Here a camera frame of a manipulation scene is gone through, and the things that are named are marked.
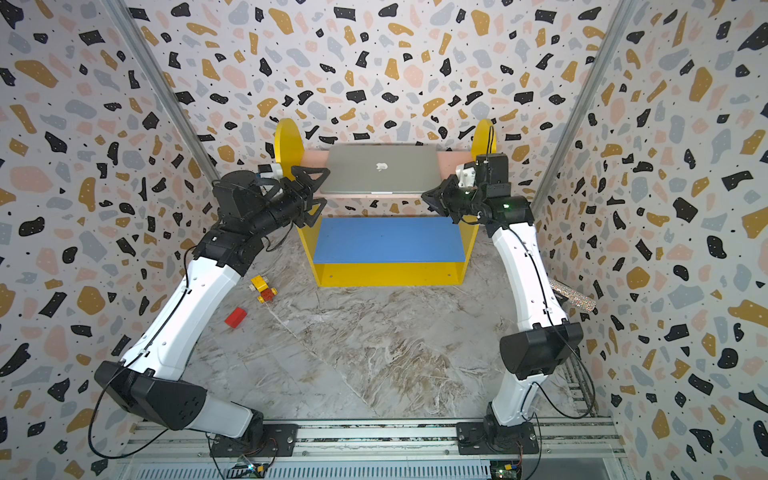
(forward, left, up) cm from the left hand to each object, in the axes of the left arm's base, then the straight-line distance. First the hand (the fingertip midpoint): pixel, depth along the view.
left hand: (332, 182), depth 64 cm
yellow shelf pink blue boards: (+10, -10, -35) cm, 38 cm away
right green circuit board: (-47, -39, -49) cm, 78 cm away
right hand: (+4, -20, -6) cm, 21 cm away
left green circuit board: (-46, +25, -51) cm, 73 cm away
